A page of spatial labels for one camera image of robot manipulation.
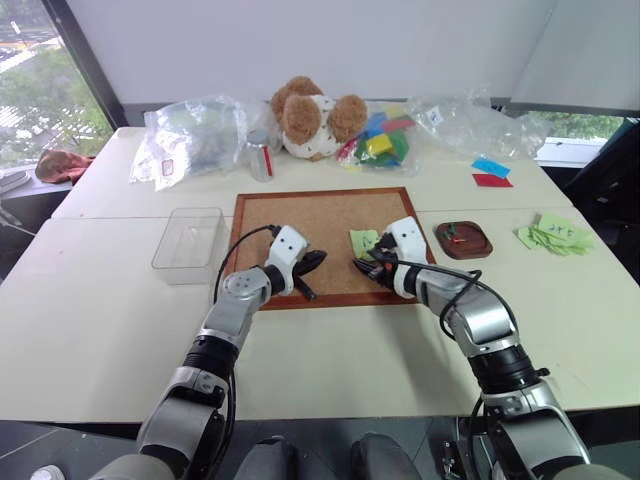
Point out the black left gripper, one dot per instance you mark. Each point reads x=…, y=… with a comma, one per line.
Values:
x=301, y=270

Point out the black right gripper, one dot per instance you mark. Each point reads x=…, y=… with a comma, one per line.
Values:
x=386, y=265

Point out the green sticky note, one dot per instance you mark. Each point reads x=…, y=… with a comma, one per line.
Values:
x=363, y=241

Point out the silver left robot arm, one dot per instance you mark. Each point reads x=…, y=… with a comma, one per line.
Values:
x=227, y=320

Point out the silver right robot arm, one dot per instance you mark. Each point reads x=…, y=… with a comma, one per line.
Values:
x=480, y=320

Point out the brown wooden tray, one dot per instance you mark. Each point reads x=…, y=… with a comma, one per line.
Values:
x=465, y=245

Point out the clear plastic box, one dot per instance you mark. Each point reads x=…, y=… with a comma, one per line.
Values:
x=187, y=245

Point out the red paper note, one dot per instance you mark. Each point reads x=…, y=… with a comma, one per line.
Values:
x=492, y=180

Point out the blue paper note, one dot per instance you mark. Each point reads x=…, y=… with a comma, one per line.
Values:
x=491, y=167

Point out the wood-framed cork board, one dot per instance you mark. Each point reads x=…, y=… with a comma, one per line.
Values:
x=325, y=220

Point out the green pushpin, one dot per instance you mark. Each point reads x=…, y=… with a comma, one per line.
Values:
x=453, y=229

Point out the bag of coloured blocks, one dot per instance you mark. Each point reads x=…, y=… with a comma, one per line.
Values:
x=382, y=142

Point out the clear jar with silver lid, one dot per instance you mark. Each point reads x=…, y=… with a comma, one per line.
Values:
x=261, y=155

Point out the brown and white plush toy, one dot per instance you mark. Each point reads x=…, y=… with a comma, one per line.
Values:
x=310, y=125

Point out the large empty clear plastic bag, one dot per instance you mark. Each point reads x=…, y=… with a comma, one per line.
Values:
x=475, y=125

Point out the clear bag with dark contents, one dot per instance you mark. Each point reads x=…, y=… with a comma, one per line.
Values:
x=195, y=135

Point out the dark rounded shape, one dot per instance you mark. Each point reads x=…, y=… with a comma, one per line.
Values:
x=267, y=460
x=382, y=457

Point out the pile of green notes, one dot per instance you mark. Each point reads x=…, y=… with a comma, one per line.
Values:
x=557, y=235

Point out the small black metal clip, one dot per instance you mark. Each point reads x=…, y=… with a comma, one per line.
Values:
x=449, y=457

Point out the dark chair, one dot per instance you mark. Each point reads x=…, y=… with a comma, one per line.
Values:
x=607, y=170

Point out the reddish brown cloth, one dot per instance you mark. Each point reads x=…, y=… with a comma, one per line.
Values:
x=60, y=165

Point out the white bottle cap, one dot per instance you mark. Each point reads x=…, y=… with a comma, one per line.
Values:
x=49, y=473

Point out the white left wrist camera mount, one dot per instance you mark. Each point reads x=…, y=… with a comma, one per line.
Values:
x=289, y=245

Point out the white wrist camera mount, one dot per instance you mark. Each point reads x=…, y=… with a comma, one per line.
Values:
x=407, y=235
x=289, y=245

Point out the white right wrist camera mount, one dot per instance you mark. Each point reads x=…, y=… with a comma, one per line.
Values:
x=407, y=235

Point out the black window frame post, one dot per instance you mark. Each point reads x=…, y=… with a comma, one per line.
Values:
x=85, y=60

